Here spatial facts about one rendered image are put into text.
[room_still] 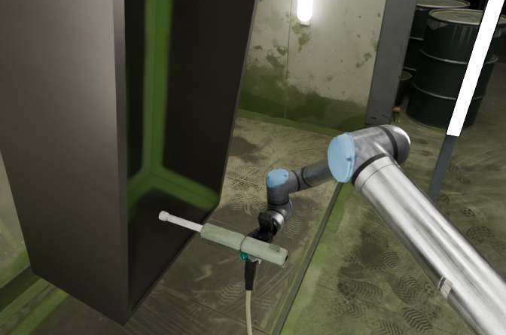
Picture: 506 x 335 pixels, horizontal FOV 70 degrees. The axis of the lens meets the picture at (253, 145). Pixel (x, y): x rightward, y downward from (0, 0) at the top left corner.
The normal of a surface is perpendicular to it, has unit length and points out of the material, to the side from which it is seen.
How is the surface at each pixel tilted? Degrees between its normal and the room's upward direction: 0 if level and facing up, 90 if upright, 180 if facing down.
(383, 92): 90
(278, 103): 90
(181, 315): 0
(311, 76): 90
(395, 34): 90
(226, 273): 0
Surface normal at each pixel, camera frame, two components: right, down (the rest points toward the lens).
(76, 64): -0.40, 0.47
